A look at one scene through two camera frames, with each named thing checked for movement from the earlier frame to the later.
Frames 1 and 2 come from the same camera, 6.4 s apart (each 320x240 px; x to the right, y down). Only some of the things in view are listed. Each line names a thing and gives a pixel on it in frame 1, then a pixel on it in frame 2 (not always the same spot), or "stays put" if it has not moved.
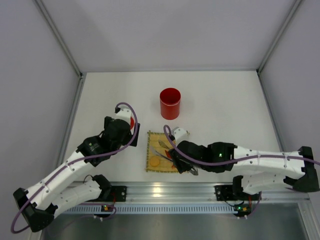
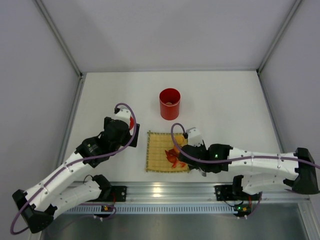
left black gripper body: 135,135 stays put
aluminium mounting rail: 174,192 stays put
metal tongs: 193,171 → 203,173
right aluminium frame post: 287,20 stays put
